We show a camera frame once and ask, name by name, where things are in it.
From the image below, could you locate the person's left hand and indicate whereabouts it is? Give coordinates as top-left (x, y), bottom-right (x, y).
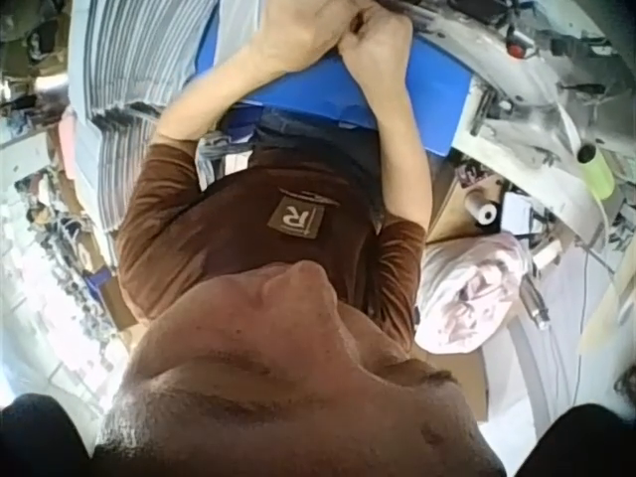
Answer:
top-left (246, 0), bottom-right (373, 72)

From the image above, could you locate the person's right hand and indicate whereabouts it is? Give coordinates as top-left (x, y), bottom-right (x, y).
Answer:
top-left (337, 8), bottom-right (417, 77)

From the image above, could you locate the blue fabric panel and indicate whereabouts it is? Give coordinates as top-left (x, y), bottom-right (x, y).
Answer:
top-left (196, 0), bottom-right (474, 156)

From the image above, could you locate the white sewing machine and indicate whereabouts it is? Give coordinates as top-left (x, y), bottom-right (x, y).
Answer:
top-left (397, 0), bottom-right (620, 225)

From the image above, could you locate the brown cardboard box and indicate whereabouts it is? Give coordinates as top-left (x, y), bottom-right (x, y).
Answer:
top-left (425, 161), bottom-right (509, 245)

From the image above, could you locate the striped fabric scrap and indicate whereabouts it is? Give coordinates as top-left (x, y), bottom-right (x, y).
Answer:
top-left (195, 134), bottom-right (255, 192)

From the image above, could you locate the white thread spool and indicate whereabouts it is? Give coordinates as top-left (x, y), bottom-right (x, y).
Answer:
top-left (463, 188), bottom-right (500, 226)

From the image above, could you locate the stack of striped fabric pieces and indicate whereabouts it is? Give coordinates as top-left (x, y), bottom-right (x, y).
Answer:
top-left (68, 0), bottom-right (265, 236)

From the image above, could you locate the yellow-green thread cone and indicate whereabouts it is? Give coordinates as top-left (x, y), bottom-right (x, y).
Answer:
top-left (575, 141), bottom-right (618, 201)

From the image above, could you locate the pink cloth bundle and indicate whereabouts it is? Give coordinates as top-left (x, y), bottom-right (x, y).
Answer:
top-left (413, 232), bottom-right (537, 355)

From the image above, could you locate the metal hand tool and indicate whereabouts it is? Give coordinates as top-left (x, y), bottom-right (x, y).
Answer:
top-left (518, 275), bottom-right (552, 330)

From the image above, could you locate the pink folded fabric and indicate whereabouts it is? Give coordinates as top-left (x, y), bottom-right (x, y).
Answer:
top-left (57, 104), bottom-right (81, 181)

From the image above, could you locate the cluttered work shelf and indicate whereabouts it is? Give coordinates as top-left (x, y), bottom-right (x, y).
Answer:
top-left (0, 163), bottom-right (131, 349)

